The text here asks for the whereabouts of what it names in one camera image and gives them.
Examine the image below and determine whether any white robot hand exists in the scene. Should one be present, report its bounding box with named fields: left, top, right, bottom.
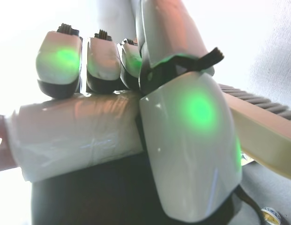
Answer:
left=30, top=0, right=243, bottom=225

